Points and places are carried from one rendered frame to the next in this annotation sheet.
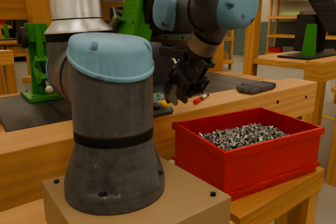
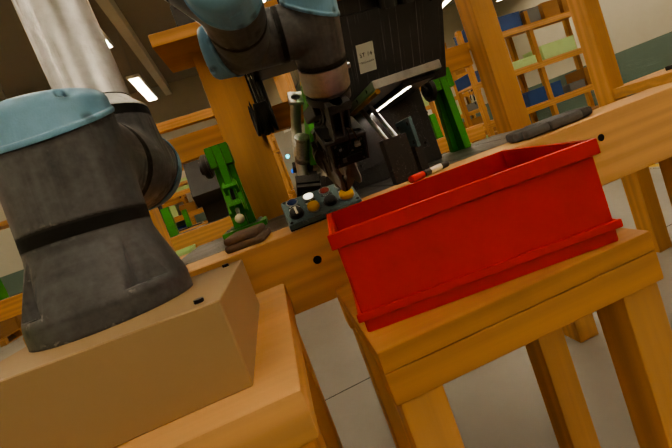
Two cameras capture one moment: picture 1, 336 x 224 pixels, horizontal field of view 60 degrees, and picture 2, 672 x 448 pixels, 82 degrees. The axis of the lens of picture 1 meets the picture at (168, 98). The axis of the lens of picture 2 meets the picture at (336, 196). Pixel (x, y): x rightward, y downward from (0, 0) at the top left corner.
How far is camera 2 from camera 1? 0.41 m
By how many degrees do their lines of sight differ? 29
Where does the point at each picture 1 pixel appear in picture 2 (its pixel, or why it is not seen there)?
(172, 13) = (208, 48)
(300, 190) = (570, 286)
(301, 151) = (545, 202)
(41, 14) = (233, 135)
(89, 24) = not seen: hidden behind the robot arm
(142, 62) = (38, 116)
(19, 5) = (215, 134)
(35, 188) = not seen: hidden behind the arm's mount
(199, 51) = (313, 91)
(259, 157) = (424, 232)
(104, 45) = not seen: outside the picture
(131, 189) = (57, 307)
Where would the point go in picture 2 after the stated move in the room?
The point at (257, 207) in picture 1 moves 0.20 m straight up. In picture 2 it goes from (427, 330) to (361, 144)
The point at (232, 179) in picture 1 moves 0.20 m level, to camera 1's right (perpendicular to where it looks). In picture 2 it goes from (371, 283) to (575, 245)
